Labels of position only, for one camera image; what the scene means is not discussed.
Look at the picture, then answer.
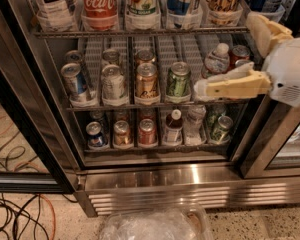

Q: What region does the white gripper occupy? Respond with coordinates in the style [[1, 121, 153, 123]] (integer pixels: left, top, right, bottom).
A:
[[194, 12, 300, 107]]

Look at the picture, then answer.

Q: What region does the redbull can top shelf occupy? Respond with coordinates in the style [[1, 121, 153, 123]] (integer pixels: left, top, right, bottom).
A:
[[166, 0, 202, 30]]

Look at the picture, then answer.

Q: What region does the red coke can middle back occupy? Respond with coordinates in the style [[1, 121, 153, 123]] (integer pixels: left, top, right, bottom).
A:
[[229, 45, 250, 70]]

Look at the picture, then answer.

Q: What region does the red coke can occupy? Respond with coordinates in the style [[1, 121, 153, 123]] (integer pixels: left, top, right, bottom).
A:
[[235, 59, 254, 68], [229, 45, 250, 70]]

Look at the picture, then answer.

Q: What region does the red coke can middle front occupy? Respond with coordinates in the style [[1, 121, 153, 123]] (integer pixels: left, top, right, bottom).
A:
[[235, 59, 254, 68]]

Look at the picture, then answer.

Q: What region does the clear water bottle middle shelf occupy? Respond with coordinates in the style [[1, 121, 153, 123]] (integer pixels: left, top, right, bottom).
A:
[[201, 43, 230, 79]]

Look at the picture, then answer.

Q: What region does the clear water bottle shelf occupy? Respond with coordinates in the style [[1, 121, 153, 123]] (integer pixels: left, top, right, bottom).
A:
[[184, 105, 206, 146], [201, 43, 230, 79]]

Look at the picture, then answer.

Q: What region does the gold black can top shelf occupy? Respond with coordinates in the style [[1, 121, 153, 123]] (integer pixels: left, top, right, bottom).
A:
[[206, 0, 240, 25]]

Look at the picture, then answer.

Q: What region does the green can bottom back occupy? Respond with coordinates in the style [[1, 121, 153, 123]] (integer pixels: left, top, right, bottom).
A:
[[206, 104, 227, 130]]

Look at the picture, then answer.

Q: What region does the green can middle shelf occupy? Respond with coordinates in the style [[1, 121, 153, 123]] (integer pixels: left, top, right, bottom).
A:
[[166, 62, 191, 97]]

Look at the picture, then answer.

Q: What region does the green can bottom front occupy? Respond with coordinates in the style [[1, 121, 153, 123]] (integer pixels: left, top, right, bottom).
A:
[[210, 116, 233, 142]]

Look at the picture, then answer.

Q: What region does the right glass fridge door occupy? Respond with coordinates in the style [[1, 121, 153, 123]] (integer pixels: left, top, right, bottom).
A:
[[240, 103, 300, 179]]

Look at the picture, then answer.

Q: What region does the glass fridge door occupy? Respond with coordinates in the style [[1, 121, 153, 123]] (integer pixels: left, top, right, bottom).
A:
[[0, 50, 74, 194], [240, 103, 300, 179]]

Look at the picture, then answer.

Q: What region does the clear water bottle bottom shelf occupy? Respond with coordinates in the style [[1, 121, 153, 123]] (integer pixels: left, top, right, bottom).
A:
[[184, 105, 206, 146]]

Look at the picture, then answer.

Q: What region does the gold can middle back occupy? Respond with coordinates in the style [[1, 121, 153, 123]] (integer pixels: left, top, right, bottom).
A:
[[135, 49, 156, 66]]

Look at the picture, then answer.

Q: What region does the gold can middle front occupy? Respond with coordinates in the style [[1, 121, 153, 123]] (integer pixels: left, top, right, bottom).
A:
[[136, 63, 158, 99]]

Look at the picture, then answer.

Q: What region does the white green soda can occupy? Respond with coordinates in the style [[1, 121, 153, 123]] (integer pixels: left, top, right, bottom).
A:
[[125, 0, 161, 30]]

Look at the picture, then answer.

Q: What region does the red can bottom front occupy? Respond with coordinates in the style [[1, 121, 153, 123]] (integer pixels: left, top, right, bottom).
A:
[[138, 119, 156, 145]]

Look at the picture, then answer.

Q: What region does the white can middle back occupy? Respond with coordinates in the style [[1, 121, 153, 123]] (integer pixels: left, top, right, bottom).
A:
[[101, 48, 121, 67]]

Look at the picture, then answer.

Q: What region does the white can middle front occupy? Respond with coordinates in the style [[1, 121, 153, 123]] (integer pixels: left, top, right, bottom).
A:
[[101, 65, 126, 100]]

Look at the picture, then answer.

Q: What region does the gold can bottom front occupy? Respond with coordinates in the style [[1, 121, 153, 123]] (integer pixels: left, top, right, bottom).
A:
[[114, 120, 132, 146]]

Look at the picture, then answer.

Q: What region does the red coca-cola can top shelf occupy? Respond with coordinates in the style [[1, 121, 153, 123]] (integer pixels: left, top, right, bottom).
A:
[[82, 0, 117, 31]]

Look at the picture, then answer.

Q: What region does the stainless steel fridge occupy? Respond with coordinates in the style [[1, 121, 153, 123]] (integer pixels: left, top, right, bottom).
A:
[[0, 0, 300, 217]]

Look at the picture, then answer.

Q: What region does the blue pepsi can bottom front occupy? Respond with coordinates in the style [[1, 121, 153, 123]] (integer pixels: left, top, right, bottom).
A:
[[86, 121, 108, 149]]

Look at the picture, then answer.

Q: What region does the blue silver can middle front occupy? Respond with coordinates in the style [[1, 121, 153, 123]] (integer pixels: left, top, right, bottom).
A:
[[61, 63, 92, 102]]

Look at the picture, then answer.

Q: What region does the blue silver can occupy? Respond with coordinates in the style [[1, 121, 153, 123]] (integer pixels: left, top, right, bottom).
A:
[[61, 63, 92, 102], [64, 49, 93, 85]]

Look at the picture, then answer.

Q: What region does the blue silver can middle back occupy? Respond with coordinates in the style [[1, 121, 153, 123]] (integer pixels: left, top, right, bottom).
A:
[[64, 49, 93, 85]]

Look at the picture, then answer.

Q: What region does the white tea bottle top shelf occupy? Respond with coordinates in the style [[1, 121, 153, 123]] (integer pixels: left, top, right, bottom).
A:
[[35, 0, 78, 32]]

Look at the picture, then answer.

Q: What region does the left glass fridge door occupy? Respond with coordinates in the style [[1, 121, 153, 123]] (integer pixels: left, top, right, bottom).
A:
[[0, 50, 74, 194]]

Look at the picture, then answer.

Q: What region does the brown juice bottle white cap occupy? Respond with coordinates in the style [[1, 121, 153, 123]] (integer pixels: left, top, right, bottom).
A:
[[164, 109, 183, 144]]

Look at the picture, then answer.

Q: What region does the orange cable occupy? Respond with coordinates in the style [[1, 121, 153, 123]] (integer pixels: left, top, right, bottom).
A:
[[38, 193, 58, 240]]

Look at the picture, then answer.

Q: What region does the black cable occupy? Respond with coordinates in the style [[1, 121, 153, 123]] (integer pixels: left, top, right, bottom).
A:
[[0, 193, 51, 240]]

